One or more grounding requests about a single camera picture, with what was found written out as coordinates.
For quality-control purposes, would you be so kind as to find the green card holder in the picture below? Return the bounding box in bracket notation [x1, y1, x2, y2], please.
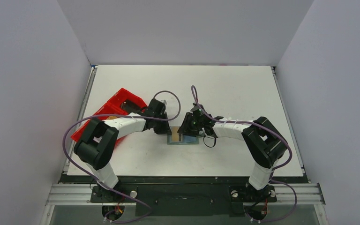
[167, 134, 199, 145]

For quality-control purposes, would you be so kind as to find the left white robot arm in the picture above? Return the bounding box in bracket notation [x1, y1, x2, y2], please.
[74, 98, 172, 202]

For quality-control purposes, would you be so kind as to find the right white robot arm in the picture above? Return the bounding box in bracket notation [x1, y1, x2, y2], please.
[178, 105, 288, 200]

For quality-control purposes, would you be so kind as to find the black card in bin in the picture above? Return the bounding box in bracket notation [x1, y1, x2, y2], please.
[120, 99, 145, 113]

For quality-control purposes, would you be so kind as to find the red plastic bin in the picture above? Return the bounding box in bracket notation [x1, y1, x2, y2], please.
[71, 88, 147, 142]

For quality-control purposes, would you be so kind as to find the right black loop cable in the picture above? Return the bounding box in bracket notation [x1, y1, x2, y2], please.
[202, 133, 217, 149]

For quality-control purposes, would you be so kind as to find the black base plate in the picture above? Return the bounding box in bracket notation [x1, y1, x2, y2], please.
[60, 175, 308, 218]

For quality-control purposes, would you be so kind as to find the aluminium rail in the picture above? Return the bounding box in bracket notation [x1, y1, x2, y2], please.
[46, 183, 326, 206]

